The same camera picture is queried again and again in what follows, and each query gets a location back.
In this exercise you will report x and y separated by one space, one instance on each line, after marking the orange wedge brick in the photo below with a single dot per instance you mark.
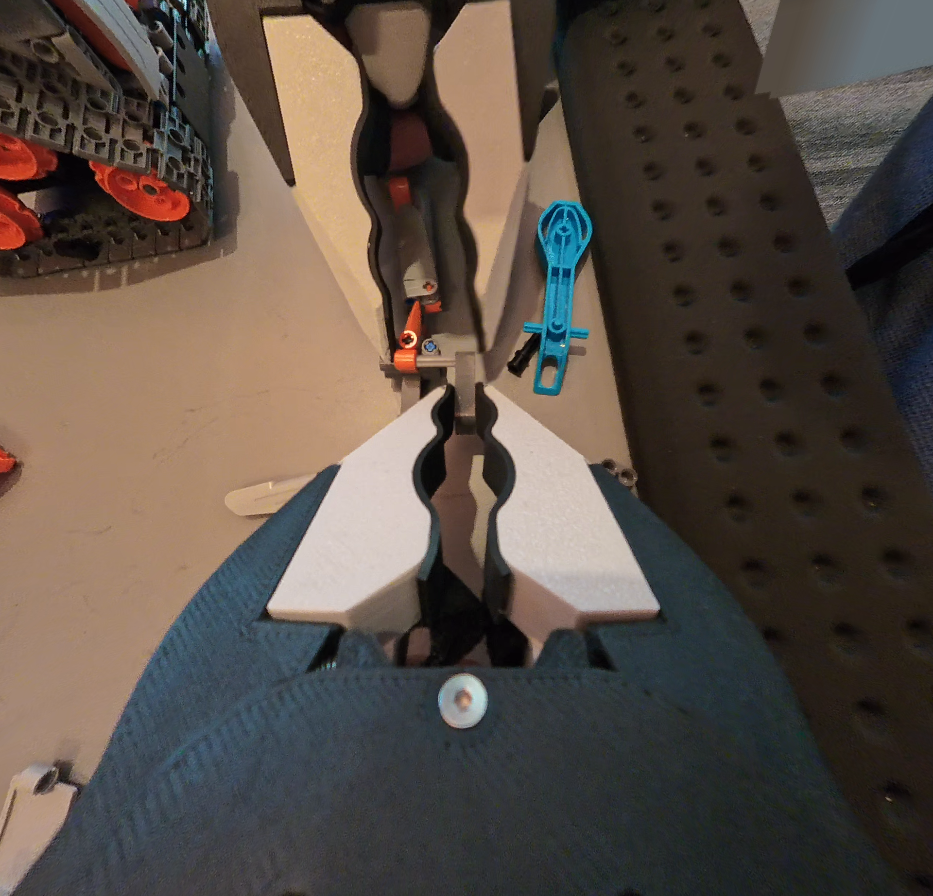
6 460
412 335

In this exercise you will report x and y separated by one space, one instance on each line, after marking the grey angled beam brick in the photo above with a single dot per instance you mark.
619 472

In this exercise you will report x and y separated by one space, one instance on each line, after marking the light grey curved panel brick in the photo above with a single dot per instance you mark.
29 808

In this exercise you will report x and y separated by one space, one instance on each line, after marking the grey tracked toy robot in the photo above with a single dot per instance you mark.
109 109

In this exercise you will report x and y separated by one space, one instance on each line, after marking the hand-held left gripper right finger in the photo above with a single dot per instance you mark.
576 539

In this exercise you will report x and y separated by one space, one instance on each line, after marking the grey orange brick assembly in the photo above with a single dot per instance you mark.
466 400

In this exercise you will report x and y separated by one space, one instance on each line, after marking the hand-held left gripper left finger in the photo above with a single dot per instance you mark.
357 539

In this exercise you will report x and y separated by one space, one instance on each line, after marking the person's right hand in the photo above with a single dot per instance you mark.
408 145

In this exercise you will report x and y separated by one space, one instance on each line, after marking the blue plastic brick tool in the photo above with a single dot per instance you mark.
561 254

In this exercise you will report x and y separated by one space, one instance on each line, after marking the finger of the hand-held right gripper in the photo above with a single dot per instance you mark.
313 109
488 109

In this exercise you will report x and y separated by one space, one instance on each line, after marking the black connector pin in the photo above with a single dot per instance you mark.
523 356

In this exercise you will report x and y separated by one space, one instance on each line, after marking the person's blue trouser leg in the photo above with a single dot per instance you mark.
896 254

